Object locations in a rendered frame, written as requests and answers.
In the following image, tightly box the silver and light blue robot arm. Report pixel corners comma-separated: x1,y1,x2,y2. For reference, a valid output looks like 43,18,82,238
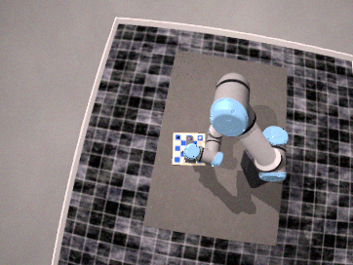
183,73,289,182

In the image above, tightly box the blue and cream chessboard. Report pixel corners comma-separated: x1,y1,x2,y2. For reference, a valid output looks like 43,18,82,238
173,132,205,166

